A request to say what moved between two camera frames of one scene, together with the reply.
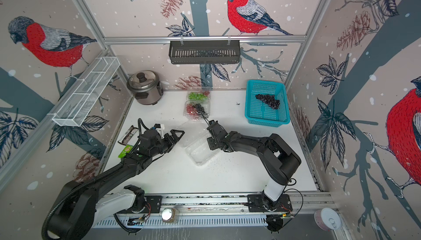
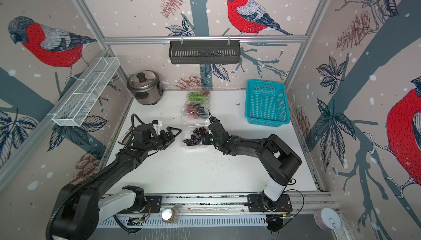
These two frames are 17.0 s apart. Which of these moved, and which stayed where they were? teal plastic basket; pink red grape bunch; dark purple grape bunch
Moved: dark purple grape bunch
Stayed: teal plastic basket; pink red grape bunch
